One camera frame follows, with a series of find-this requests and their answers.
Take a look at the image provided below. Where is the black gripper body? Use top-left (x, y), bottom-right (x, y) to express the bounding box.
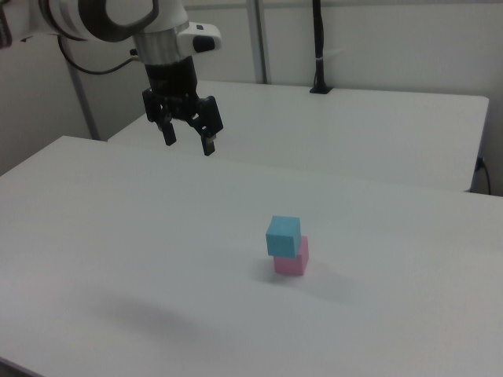
top-left (142, 57), bottom-right (202, 120)

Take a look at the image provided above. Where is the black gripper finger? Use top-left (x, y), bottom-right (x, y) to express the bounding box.
top-left (141, 87), bottom-right (178, 147)
top-left (186, 95), bottom-right (225, 157)

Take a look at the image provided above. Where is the blue cube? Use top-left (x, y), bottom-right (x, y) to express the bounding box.
top-left (265, 214), bottom-right (302, 259)

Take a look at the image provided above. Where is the pink cube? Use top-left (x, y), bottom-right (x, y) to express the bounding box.
top-left (273, 235), bottom-right (310, 276)

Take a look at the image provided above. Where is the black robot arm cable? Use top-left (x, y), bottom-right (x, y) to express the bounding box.
top-left (57, 35), bottom-right (142, 75)

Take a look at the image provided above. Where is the grey partition frame post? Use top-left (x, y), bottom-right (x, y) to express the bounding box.
top-left (247, 0), bottom-right (274, 84)

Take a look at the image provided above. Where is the black camera stand pole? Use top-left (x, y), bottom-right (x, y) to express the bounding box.
top-left (309, 0), bottom-right (335, 95)

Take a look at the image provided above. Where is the black wall power cable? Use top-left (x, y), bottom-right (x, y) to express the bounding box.
top-left (475, 156), bottom-right (493, 194)

